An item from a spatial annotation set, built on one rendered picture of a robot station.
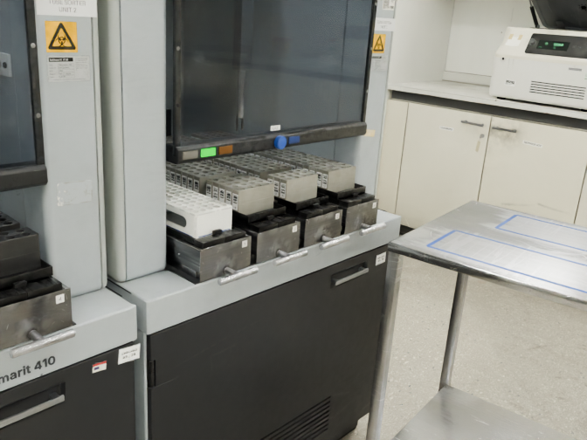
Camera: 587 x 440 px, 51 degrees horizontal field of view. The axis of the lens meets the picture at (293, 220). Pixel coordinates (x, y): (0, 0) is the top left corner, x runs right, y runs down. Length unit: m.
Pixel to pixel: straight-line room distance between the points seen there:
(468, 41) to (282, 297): 2.99
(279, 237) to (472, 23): 3.00
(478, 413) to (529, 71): 1.99
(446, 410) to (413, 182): 2.12
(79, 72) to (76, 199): 0.22
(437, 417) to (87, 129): 1.13
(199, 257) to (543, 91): 2.40
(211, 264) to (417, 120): 2.53
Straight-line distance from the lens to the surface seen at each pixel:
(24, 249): 1.09
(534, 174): 3.33
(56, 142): 1.08
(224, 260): 1.24
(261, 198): 1.38
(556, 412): 2.40
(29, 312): 1.04
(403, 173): 3.69
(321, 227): 1.45
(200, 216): 1.22
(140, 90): 1.15
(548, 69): 3.28
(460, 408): 1.77
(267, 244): 1.32
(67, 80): 1.08
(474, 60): 4.13
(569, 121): 3.29
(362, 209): 1.56
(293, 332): 1.50
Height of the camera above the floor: 1.25
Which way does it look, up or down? 19 degrees down
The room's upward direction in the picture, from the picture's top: 4 degrees clockwise
